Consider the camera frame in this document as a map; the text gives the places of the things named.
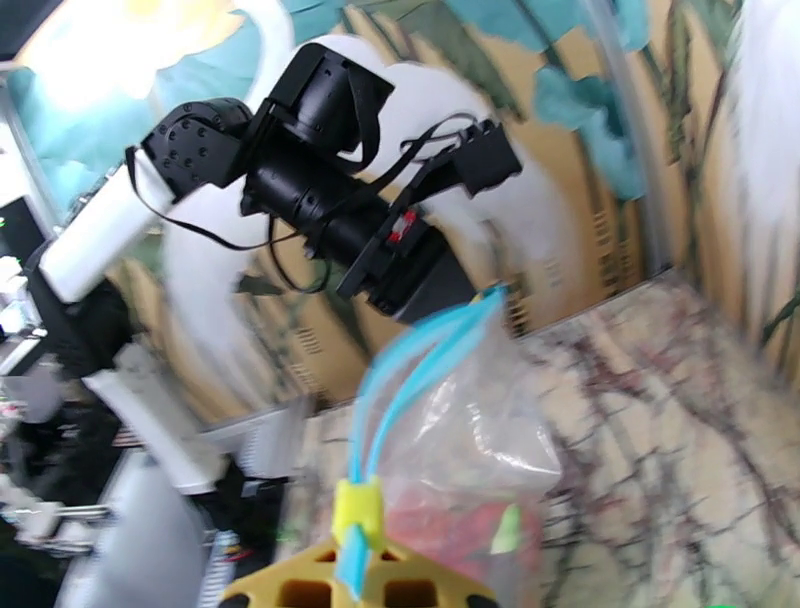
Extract ochre right gripper right finger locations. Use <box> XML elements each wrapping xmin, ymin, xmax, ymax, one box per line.
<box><xmin>368</xmin><ymin>548</ymin><xmax>501</xmax><ymax>608</ymax></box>

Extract ochre right gripper left finger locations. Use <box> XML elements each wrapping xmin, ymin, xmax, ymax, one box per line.
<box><xmin>218</xmin><ymin>537</ymin><xmax>351</xmax><ymax>608</ymax></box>

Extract yellow zipper slider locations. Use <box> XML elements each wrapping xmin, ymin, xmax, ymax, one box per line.
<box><xmin>331</xmin><ymin>476</ymin><xmax>386</xmax><ymax>554</ymax></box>

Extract clear zip-top bag blue zipper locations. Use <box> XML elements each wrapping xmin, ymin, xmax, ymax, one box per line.
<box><xmin>337</xmin><ymin>281</ymin><xmax>564</xmax><ymax>608</ymax></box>

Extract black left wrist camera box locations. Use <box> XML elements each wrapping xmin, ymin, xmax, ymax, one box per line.
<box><xmin>449</xmin><ymin>118</ymin><xmax>525</xmax><ymax>200</ymax></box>

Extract aluminium corner post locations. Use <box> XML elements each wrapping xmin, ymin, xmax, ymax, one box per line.
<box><xmin>577</xmin><ymin>0</ymin><xmax>673</xmax><ymax>276</ymax></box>

